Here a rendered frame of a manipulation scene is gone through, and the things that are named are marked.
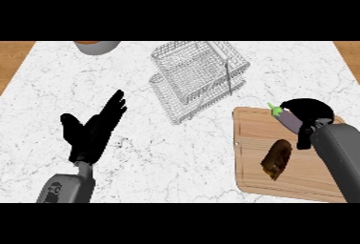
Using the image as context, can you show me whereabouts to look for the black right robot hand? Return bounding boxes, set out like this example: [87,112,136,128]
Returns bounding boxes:
[279,97,336,151]

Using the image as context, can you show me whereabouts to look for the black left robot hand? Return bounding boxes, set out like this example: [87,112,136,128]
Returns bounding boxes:
[59,89,130,166]

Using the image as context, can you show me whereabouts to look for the purple eggplant with green stem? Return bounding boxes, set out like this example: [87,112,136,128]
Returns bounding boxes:
[267,102,305,135]

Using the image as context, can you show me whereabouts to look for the wooden cutting board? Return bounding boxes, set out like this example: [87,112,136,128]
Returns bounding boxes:
[232,106,350,204]

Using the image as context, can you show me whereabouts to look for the dark brown bread piece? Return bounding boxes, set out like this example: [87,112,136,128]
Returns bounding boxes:
[260,138,294,182]

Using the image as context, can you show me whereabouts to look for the grey pot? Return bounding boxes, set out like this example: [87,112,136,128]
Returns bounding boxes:
[74,41,122,56]

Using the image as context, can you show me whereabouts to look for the silver tiered wire basket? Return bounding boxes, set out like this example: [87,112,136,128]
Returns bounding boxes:
[147,41,252,126]

